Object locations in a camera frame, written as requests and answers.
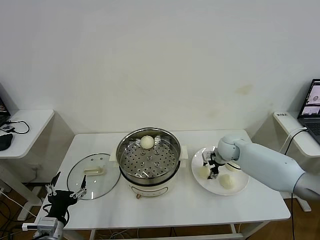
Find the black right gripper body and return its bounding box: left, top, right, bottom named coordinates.
left=211, top=154, right=222, bottom=170

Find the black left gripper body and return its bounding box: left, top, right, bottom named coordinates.
left=47, top=189, right=78, bottom=218

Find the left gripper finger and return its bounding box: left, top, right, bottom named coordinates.
left=69, top=174, right=88, bottom=200
left=45, top=171, right=62, bottom=196

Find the glass lid with cream handle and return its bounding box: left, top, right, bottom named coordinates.
left=66, top=152, right=122, bottom=201

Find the stainless steel steamer basket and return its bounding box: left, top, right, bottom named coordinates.
left=116, top=127, right=182, bottom=181

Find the white round plate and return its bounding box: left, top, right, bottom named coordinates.
left=191, top=146, right=250, bottom=197

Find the white electric cooker base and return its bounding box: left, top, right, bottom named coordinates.
left=109, top=146, right=189, bottom=201

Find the black computer mouse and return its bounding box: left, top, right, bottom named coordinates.
left=0, top=133, right=15, bottom=152

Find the white side desk with label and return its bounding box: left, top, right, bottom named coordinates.
left=272, top=111, right=320, bottom=213

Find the black open laptop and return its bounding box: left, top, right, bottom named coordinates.
left=0, top=83, right=12, bottom=128

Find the grey open laptop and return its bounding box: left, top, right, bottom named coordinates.
left=297, top=79, right=320, bottom=145

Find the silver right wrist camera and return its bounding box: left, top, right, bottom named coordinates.
left=202, top=151, right=215, bottom=163

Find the thin black looped cable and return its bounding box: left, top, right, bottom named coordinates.
left=7, top=120, right=31, bottom=135

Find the white metal table frame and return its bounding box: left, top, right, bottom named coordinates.
left=59, top=221, right=266, bottom=240

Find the black cable with dongle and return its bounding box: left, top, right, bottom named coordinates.
left=279, top=128, right=309, bottom=222

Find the white flat cable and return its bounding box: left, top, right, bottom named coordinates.
left=278, top=127, right=308, bottom=154

